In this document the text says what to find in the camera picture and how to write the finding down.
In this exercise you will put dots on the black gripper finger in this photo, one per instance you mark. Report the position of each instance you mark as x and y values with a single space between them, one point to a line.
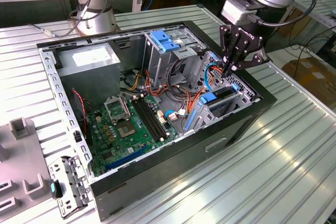
253 61
223 40

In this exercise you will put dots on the hard disk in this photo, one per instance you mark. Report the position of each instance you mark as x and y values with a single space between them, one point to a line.
209 98

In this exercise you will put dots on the grey metal disk bay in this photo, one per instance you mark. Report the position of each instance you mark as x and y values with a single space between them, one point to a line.
210 119

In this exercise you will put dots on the blue plastic drive latch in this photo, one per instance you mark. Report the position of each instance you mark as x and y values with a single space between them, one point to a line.
164 41

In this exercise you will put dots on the large flat cardboard box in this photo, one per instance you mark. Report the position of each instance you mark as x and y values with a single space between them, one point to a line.
312 77

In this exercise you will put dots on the grey metal drive cage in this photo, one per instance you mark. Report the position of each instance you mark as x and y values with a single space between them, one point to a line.
157 61

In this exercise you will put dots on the black RAM slot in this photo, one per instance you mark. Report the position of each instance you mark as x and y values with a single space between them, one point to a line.
155 119
152 119
148 119
145 119

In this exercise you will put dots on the green motherboard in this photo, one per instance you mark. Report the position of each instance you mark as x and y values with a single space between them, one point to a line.
141 142

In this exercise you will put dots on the CPU socket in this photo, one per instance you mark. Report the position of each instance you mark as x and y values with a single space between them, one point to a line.
126 129

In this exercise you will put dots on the black open PC case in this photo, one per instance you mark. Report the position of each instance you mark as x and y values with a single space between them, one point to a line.
168 166

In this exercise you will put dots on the grey power supply unit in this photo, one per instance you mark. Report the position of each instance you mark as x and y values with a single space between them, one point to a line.
89 79

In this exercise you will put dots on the blue expansion slot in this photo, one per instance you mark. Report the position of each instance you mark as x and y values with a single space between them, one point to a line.
126 159

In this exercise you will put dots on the black case fan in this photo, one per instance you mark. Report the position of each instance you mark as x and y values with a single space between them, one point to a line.
78 108

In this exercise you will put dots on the black latch with blue tab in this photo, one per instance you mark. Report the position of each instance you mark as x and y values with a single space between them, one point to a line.
53 187

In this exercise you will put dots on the grey parts rack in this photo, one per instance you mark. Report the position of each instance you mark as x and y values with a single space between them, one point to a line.
23 155

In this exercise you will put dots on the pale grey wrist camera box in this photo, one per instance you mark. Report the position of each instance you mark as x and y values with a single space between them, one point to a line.
236 11

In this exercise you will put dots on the grey metal slot bracket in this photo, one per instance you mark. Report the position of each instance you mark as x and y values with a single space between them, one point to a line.
71 182

